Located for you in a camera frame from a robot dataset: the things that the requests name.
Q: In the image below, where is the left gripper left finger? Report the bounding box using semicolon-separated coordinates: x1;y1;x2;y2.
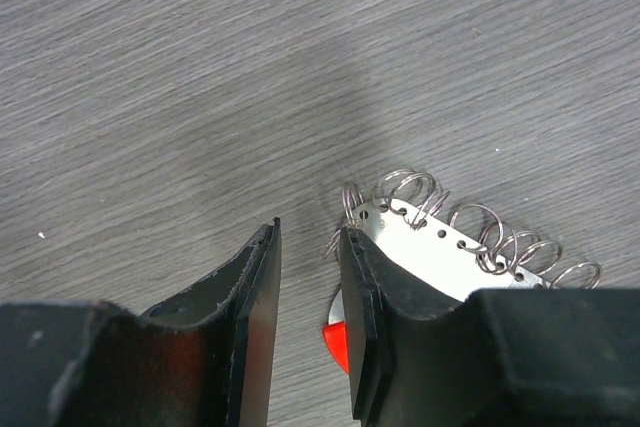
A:
1;222;281;426

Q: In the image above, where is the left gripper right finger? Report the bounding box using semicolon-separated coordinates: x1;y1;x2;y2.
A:
339;228;639;426

